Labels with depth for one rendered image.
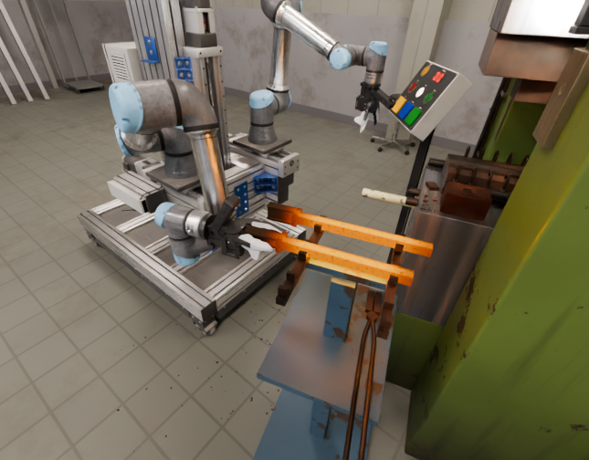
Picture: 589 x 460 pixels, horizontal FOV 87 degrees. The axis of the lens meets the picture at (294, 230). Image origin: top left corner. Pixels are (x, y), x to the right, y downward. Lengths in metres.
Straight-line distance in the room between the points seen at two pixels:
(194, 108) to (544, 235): 0.82
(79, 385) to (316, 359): 1.22
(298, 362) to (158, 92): 0.75
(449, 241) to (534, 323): 0.32
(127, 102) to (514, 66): 0.95
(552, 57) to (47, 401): 2.11
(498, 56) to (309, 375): 0.93
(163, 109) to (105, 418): 1.28
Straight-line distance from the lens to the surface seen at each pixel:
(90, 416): 1.72
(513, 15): 0.98
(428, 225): 1.03
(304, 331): 0.92
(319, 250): 0.74
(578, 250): 0.78
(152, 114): 0.88
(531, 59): 1.05
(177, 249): 0.96
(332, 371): 0.87
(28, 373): 1.99
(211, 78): 1.54
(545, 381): 1.05
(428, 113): 1.53
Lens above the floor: 1.41
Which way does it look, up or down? 36 degrees down
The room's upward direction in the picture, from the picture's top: 2 degrees clockwise
